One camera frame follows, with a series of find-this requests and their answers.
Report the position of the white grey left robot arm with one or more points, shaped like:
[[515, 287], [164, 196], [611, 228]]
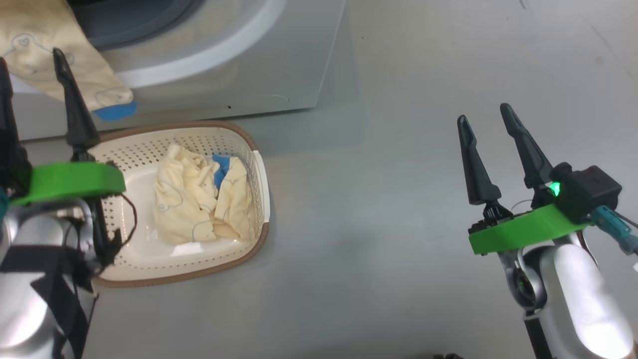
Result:
[[30, 269]]

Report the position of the cream garment with blue trim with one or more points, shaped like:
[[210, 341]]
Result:
[[40, 45], [184, 199]]

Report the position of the white basket label sticker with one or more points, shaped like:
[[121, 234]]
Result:
[[187, 249]]

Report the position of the cream perforated laundry basket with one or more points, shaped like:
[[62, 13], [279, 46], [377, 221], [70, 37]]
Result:
[[139, 259]]

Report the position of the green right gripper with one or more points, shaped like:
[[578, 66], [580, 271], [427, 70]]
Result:
[[528, 232]]

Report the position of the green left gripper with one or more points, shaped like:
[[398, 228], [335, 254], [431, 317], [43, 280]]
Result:
[[75, 179]]

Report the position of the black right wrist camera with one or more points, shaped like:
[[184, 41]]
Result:
[[588, 192]]

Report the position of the white washing machine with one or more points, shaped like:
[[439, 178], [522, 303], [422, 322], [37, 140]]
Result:
[[249, 75]]

